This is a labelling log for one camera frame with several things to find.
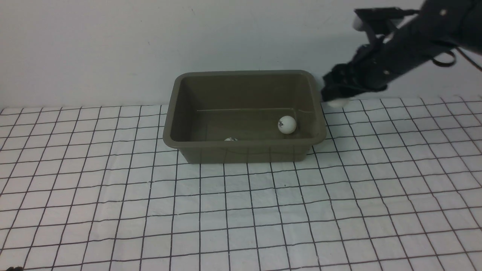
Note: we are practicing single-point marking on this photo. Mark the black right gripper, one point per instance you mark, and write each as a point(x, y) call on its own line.
point(371, 69)

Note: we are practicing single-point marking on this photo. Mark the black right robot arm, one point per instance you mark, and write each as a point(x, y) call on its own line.
point(402, 40)

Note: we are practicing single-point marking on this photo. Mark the white black-grid tablecloth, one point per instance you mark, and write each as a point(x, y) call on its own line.
point(396, 186)

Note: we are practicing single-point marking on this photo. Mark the olive green plastic bin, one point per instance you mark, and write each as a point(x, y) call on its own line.
point(207, 107)

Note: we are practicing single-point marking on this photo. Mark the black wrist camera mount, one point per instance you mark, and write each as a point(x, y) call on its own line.
point(375, 22)

